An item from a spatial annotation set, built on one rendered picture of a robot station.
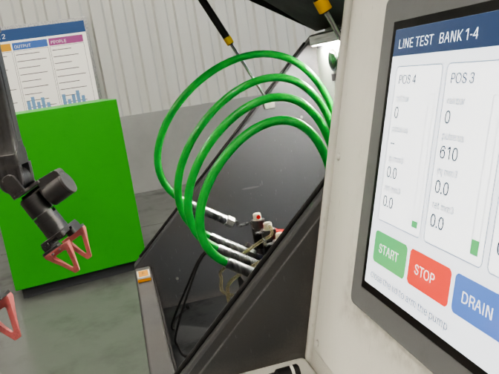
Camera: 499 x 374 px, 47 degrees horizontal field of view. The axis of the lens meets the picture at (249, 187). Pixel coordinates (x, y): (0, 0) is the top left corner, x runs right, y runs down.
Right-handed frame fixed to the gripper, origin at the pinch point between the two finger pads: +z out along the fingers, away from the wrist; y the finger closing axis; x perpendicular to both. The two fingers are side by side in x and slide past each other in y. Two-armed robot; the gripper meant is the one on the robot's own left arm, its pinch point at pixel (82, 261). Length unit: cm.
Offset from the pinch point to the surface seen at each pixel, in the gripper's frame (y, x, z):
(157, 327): -32.2, -18.7, 14.8
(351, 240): -64, -59, 10
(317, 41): 8, -75, -10
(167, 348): -40.9, -21.7, 16.4
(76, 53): 579, 114, -153
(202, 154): -38, -46, -7
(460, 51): -80, -76, -4
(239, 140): -45, -53, -6
